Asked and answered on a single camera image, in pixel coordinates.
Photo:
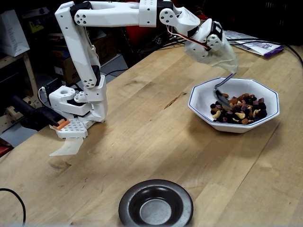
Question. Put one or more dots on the white moving gripper finger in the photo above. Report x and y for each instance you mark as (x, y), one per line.
(214, 42)

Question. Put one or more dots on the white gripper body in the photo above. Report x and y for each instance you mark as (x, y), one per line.
(198, 52)

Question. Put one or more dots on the beige masking tape wrap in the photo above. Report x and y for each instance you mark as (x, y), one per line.
(227, 59)

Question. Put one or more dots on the bent metal spoon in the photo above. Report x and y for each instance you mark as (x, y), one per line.
(222, 100)

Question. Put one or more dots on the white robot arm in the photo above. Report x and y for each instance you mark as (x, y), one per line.
(78, 47)

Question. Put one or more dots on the white octagonal bowl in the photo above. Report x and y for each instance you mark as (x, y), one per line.
(206, 94)

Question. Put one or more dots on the brown plate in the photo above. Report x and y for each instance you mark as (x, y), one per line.
(132, 203)

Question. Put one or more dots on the purple white plastic bag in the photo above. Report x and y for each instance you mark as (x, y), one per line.
(265, 47)

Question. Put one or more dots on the trail mix nuts and raisins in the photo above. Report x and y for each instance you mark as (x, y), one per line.
(248, 111)

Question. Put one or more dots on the printed cardboard box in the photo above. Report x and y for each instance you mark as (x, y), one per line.
(62, 71)

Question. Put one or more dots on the beige masking tape piece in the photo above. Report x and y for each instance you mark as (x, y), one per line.
(68, 147)

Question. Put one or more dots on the yellow black box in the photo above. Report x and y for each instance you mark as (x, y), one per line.
(35, 28)

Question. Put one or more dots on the black clamp with orange pad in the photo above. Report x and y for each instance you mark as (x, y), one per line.
(40, 116)

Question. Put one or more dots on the white paper bag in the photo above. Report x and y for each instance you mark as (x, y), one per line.
(11, 35)

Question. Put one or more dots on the light wooden shelf frame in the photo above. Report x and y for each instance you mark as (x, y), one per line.
(11, 62)

